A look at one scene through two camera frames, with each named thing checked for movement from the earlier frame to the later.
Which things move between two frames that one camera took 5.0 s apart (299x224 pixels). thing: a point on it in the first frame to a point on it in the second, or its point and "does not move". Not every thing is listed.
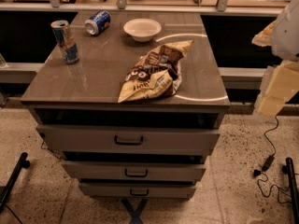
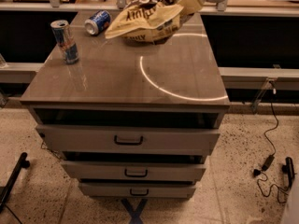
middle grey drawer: [135, 172] does not move
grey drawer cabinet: [131, 103] does not move
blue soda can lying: [97, 22] does not move
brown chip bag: [157, 74] to [155, 15]
